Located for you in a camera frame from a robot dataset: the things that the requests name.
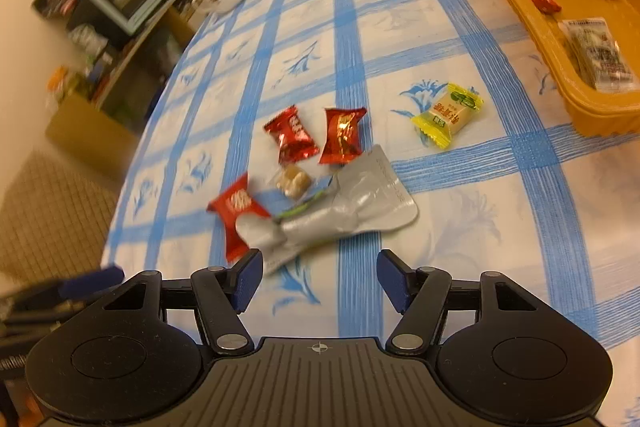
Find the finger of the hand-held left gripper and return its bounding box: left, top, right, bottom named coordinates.
left=0, top=309, right=96, bottom=335
left=0, top=264, right=126, bottom=310

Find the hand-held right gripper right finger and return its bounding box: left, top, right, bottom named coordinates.
left=376, top=248, right=538, bottom=355

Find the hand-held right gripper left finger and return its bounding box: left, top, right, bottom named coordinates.
left=102, top=248, right=264, bottom=355

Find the red square snack packet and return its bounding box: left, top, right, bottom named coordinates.
left=207, top=173, right=273, bottom=264

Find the silver foil pouch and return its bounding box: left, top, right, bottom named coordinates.
left=235, top=144, right=418, bottom=275

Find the clear brown candy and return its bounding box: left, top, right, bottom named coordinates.
left=272, top=162, right=313, bottom=200

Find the red foil candy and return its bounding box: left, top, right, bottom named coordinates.
left=263, top=105, right=320, bottom=165
left=319, top=107, right=368, bottom=166

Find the yellow candy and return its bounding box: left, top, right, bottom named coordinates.
left=411, top=83, right=485, bottom=151

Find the dark clear snack packet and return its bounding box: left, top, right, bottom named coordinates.
left=557, top=17, right=637, bottom=92

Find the brown quilted chair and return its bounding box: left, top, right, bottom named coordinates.
left=0, top=149, right=123, bottom=293

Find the blue checked tablecloth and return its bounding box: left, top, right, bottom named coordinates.
left=102, top=0, right=640, bottom=427

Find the brown cardboard box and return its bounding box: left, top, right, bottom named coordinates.
left=45, top=94, right=141, bottom=182

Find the wooden shelf cabinet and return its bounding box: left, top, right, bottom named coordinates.
left=45, top=0, right=201, bottom=138

